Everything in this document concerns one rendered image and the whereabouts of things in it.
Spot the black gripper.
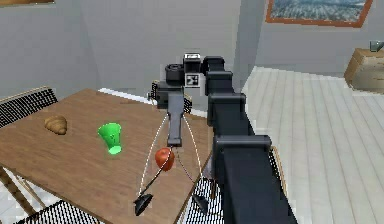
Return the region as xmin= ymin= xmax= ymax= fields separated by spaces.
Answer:
xmin=133 ymin=62 xmax=210 ymax=217

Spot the red apple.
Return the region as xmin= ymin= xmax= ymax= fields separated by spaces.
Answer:
xmin=154 ymin=147 xmax=176 ymax=173

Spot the green plastic cup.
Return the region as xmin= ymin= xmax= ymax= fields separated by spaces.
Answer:
xmin=97 ymin=122 xmax=123 ymax=156

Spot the brown wooden table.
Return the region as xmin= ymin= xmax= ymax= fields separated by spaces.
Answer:
xmin=0 ymin=87 xmax=215 ymax=224

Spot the brown croissant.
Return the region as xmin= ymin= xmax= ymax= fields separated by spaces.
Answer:
xmin=43 ymin=114 xmax=68 ymax=136

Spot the black mesh wooden chair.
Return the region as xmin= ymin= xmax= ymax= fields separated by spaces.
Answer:
xmin=0 ymin=85 xmax=59 ymax=130
xmin=13 ymin=199 xmax=101 ymax=224

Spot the light wooden cabinet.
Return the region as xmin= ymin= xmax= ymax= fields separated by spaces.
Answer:
xmin=343 ymin=47 xmax=384 ymax=95

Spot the grey object on cabinet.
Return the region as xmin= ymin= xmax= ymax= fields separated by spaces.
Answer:
xmin=369 ymin=39 xmax=384 ymax=53

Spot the orange framed wall picture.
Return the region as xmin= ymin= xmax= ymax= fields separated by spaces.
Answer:
xmin=265 ymin=0 xmax=374 ymax=29

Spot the brown framed wall picture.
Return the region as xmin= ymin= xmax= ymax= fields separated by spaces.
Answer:
xmin=0 ymin=0 xmax=56 ymax=6

